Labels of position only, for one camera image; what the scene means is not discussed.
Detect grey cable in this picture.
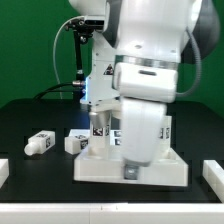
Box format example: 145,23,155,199
52,15,84,100

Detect white marker sheet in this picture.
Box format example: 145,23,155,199
69,129,121,149

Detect black cables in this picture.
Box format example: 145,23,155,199
32,79,86,101

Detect white barrier block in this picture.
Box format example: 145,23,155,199
0,159,9,188
202,160,224,204

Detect white front barrier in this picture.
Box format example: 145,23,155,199
0,203,224,224

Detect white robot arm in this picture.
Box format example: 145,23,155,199
69,0,220,186

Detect white left barrier block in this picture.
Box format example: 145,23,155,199
0,159,9,188

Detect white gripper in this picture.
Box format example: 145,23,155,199
113,63,177,180

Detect white square tabletop tray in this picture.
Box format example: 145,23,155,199
74,146,188,187

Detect white right barrier block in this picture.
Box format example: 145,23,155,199
202,160,224,204

